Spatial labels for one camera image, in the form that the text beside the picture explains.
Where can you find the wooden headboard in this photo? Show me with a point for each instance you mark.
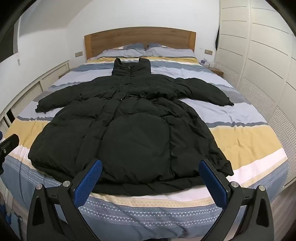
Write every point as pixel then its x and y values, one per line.
pixel 138 37

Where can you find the small purple white box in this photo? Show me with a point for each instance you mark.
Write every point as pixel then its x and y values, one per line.
pixel 204 61

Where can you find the white wardrobe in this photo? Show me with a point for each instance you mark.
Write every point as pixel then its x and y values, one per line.
pixel 254 46

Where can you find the wall switch plate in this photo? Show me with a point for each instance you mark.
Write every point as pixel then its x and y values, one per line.
pixel 208 52
pixel 78 54

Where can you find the bed with striped duvet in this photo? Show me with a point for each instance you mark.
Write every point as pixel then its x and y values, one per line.
pixel 242 139

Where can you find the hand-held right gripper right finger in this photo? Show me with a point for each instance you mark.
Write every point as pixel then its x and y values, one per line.
pixel 212 183

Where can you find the black puffer coat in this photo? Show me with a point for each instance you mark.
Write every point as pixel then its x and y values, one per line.
pixel 138 139

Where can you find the window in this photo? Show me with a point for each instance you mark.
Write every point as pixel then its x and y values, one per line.
pixel 16 41

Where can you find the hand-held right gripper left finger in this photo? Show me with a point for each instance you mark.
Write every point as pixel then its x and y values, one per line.
pixel 89 182

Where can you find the grey blue pillow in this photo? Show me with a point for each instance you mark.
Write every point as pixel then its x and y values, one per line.
pixel 120 52
pixel 171 51

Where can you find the white slatted radiator cover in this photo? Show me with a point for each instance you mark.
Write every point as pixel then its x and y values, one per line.
pixel 53 74

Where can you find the wooden nightstand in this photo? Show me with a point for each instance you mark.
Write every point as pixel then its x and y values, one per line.
pixel 217 72

